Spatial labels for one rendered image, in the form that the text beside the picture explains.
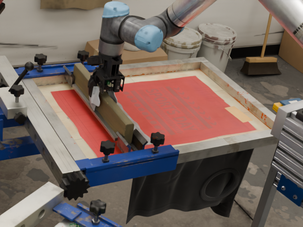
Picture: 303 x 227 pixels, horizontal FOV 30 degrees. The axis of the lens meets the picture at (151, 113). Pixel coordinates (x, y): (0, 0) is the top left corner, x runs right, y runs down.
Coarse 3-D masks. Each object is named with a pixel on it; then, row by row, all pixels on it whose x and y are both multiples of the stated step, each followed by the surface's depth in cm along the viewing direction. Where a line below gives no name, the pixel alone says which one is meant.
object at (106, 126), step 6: (72, 84) 192; (78, 90) 189; (84, 96) 186; (84, 102) 184; (90, 108) 181; (96, 114) 178; (102, 120) 175; (108, 126) 173; (108, 132) 171; (114, 132) 170; (114, 138) 168
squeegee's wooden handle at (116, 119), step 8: (80, 64) 192; (80, 72) 188; (88, 72) 188; (80, 80) 189; (88, 80) 183; (80, 88) 189; (88, 96) 184; (104, 96) 175; (104, 104) 174; (112, 104) 171; (104, 112) 175; (112, 112) 170; (120, 112) 168; (112, 120) 170; (120, 120) 165; (128, 120) 165; (112, 128) 171; (120, 128) 166; (128, 128) 164; (128, 136) 166
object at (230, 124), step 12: (204, 108) 201; (216, 108) 202; (96, 120) 182; (144, 120) 187; (216, 120) 194; (228, 120) 196; (84, 132) 175; (96, 132) 176; (144, 132) 180; (192, 132) 185; (204, 132) 186; (216, 132) 187; (228, 132) 189; (240, 132) 190; (96, 144) 170; (168, 144) 177
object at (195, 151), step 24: (144, 72) 215; (168, 72) 221; (216, 72) 220; (240, 96) 207; (48, 120) 171; (264, 120) 197; (72, 144) 162; (192, 144) 172; (216, 144) 174; (240, 144) 178; (264, 144) 185
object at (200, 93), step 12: (132, 84) 208; (144, 84) 209; (156, 84) 211; (168, 84) 212; (180, 84) 214; (192, 84) 216; (204, 84) 217; (60, 96) 192; (72, 96) 193; (120, 96) 198; (192, 96) 207; (204, 96) 208; (216, 96) 210; (72, 108) 186; (84, 108) 187; (132, 108) 193; (72, 120) 180; (84, 120) 181
